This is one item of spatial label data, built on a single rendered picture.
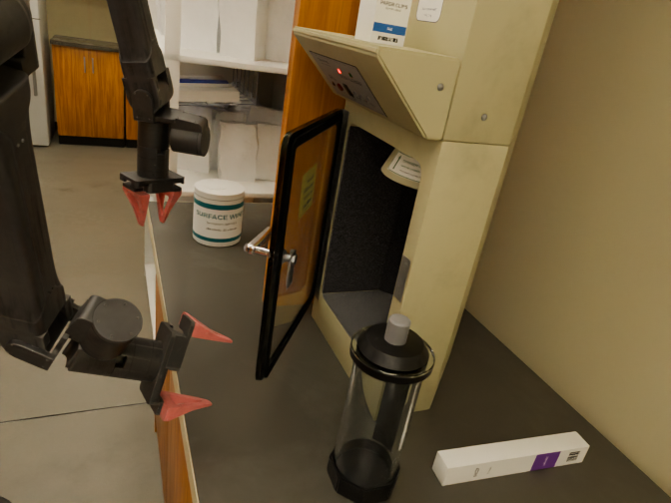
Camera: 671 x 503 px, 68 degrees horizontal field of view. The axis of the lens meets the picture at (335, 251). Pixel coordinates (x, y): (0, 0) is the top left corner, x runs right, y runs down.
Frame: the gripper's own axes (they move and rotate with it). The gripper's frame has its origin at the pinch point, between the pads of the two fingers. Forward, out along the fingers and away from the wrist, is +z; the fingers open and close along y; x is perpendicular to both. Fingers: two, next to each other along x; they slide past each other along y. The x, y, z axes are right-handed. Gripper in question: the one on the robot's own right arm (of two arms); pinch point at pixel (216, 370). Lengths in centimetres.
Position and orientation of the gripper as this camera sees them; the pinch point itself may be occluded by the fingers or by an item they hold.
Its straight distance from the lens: 78.7
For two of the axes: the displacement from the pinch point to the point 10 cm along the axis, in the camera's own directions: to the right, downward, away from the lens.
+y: 3.1, -9.5, 0.4
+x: -5.2, -1.4, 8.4
